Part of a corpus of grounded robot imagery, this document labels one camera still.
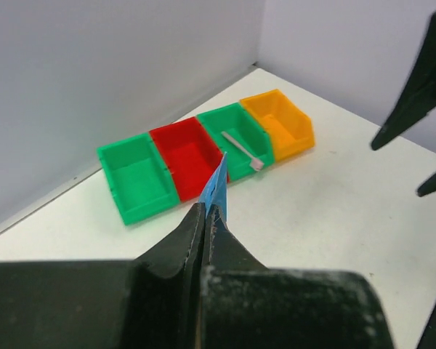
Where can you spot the far green bin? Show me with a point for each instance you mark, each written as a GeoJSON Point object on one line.
{"type": "Point", "coordinates": [139, 181]}

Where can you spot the blue toothpaste tube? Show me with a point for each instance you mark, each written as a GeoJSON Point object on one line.
{"type": "Point", "coordinates": [215, 190]}

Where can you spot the red bin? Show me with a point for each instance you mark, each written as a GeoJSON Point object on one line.
{"type": "Point", "coordinates": [189, 153]}

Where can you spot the yellow bin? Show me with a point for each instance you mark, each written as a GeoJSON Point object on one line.
{"type": "Point", "coordinates": [290, 130]}

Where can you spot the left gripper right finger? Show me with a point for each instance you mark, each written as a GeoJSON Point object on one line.
{"type": "Point", "coordinates": [245, 304]}

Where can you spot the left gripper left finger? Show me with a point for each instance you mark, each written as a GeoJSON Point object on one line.
{"type": "Point", "coordinates": [147, 302]}

